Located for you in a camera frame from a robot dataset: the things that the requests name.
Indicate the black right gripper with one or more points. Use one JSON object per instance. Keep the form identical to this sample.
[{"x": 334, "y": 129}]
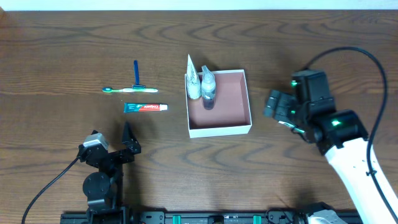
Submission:
[{"x": 280, "y": 106}]

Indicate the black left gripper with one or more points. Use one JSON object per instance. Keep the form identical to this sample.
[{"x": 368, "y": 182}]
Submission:
[{"x": 117, "y": 155}]

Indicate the green white soap packet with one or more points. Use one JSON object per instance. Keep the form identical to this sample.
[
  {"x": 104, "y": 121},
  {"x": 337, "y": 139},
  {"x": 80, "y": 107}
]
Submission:
[{"x": 292, "y": 127}]

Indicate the white conditioner tube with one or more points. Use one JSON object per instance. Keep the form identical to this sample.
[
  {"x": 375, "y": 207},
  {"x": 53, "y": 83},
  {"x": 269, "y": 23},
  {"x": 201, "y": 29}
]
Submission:
[{"x": 193, "y": 82}]

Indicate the clear spray bottle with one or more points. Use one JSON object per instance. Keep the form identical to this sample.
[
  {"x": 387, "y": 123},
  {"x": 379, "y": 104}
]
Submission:
[{"x": 208, "y": 88}]

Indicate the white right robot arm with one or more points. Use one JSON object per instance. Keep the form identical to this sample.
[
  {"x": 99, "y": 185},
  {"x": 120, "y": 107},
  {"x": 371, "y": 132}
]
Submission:
[{"x": 341, "y": 137}]

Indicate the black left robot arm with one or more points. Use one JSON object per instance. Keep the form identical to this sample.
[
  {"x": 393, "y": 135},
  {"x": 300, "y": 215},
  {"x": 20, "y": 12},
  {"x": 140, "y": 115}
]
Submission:
[{"x": 104, "y": 188}]

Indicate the green red toothpaste tube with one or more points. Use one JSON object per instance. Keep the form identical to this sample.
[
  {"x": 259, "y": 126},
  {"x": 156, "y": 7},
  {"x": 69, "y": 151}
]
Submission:
[{"x": 144, "y": 107}]

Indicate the green white toothbrush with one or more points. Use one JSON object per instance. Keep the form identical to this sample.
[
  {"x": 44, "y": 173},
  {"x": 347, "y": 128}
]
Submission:
[{"x": 129, "y": 90}]

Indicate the blue disposable razor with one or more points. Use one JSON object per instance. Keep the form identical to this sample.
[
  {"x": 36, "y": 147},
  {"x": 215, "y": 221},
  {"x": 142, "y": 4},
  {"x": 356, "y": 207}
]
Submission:
[{"x": 137, "y": 84}]

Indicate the white box with pink interior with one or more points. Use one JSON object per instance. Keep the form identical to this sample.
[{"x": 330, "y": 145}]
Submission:
[{"x": 231, "y": 114}]

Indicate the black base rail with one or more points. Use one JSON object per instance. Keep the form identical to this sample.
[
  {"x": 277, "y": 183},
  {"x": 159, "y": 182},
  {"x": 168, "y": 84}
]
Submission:
[{"x": 269, "y": 217}]

